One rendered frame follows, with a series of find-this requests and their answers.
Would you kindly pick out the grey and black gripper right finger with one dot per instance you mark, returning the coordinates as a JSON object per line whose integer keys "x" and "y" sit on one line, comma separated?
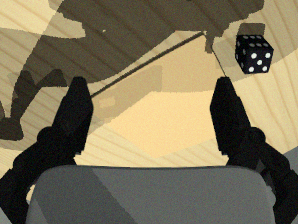
{"x": 246, "y": 146}

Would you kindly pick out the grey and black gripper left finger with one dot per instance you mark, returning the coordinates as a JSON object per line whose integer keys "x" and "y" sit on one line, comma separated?
{"x": 56, "y": 145}

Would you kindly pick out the black die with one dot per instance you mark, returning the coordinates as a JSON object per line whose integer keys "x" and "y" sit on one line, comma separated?
{"x": 253, "y": 54}

